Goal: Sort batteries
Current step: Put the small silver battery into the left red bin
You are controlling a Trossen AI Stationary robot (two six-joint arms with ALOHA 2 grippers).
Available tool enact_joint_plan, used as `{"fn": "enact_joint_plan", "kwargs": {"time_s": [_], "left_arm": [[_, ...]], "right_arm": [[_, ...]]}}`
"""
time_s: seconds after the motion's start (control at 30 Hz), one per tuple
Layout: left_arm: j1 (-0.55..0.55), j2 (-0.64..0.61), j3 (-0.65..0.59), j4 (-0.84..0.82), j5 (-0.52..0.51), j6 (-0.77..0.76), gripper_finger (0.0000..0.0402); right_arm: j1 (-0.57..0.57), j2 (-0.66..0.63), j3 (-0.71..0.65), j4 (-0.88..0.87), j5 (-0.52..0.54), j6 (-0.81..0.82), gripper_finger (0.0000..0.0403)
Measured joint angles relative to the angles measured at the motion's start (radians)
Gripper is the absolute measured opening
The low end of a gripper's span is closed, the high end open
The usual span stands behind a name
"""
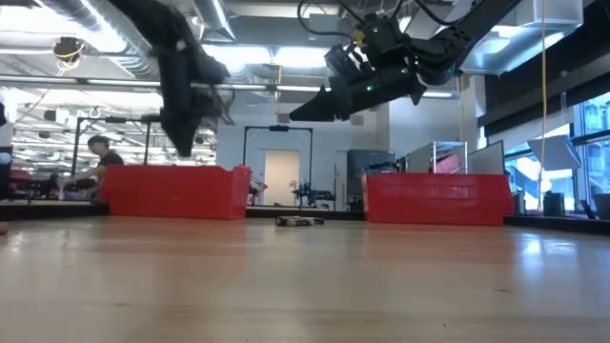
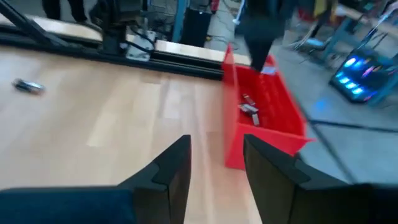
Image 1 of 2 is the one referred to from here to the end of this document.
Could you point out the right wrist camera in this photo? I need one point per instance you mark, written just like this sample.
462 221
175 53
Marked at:
340 59

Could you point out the red background object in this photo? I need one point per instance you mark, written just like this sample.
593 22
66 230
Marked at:
21 183

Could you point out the white ceiling air unit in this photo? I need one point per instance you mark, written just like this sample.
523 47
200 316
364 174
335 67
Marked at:
548 14

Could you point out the grey panel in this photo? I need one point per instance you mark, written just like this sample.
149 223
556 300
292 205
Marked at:
486 159

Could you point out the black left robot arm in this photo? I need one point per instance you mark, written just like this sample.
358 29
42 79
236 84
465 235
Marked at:
152 19

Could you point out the small black box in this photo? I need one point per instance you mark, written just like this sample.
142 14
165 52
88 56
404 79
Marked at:
554 204

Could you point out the long ceiling light tube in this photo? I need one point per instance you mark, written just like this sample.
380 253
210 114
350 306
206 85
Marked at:
95 82

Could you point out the black metal stand frame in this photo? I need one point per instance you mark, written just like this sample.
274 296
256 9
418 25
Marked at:
75 143
278 128

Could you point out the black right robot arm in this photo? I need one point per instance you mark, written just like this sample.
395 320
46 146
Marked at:
453 43

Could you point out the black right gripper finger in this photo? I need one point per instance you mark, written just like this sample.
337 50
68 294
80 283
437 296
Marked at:
333 105

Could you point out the small black background robot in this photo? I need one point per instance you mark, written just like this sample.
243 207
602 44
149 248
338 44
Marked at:
314 194

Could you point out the grey ceiling box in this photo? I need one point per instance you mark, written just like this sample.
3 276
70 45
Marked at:
319 24

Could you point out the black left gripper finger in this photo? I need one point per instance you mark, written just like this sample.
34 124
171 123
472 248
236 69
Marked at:
183 124

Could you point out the silver ventilation duct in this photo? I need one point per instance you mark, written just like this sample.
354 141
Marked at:
109 43

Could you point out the white angled board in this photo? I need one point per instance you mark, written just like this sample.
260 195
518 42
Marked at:
557 152

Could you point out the cream door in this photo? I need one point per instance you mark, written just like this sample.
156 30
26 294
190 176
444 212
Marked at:
281 176

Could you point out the metal shelf rack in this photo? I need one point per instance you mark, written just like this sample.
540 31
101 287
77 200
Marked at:
419 159

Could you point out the person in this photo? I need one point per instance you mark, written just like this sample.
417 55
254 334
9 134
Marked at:
110 157

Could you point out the red plastic bin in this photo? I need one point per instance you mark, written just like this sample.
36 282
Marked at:
176 195
438 205

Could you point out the black cabinet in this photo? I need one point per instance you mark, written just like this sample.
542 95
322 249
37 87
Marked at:
372 159

